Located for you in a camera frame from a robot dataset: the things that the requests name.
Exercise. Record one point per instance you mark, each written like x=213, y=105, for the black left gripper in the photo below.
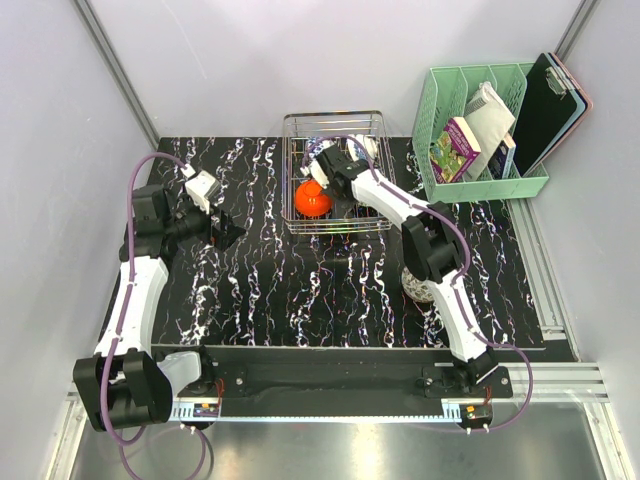
x=223, y=236

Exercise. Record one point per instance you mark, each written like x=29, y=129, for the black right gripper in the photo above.
x=348, y=202

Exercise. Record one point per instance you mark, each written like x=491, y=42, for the orange glossy bowl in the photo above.
x=311, y=201

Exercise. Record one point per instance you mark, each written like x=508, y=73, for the chrome wire dish rack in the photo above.
x=344, y=216

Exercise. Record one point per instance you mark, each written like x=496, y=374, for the blue white patterned bowl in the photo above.
x=361, y=147

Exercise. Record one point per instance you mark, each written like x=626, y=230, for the grey leaf patterned bowl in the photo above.
x=415, y=289

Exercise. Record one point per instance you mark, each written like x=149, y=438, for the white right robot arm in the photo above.
x=435, y=251

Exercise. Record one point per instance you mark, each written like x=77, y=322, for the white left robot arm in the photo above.
x=121, y=385

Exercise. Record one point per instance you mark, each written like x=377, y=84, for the black marble pattern mat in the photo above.
x=273, y=288

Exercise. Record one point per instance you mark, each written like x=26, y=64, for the purple green book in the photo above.
x=453, y=151

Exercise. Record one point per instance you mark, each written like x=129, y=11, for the green plastic file organizer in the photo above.
x=445, y=93

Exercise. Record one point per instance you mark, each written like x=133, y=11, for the dark blue book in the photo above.
x=502, y=159

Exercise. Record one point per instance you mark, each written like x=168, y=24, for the white padded envelope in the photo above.
x=490, y=120

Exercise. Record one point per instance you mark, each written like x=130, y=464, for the black clipboard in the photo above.
x=541, y=116

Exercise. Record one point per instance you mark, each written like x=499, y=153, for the pink blue clipboards stack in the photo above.
x=564, y=85

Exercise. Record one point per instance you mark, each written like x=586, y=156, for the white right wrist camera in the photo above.
x=315, y=171

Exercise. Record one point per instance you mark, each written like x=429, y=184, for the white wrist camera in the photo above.
x=202, y=189
x=315, y=171

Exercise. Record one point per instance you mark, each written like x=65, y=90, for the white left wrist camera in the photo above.
x=202, y=189

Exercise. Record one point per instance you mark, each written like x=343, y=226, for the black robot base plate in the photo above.
x=296, y=384

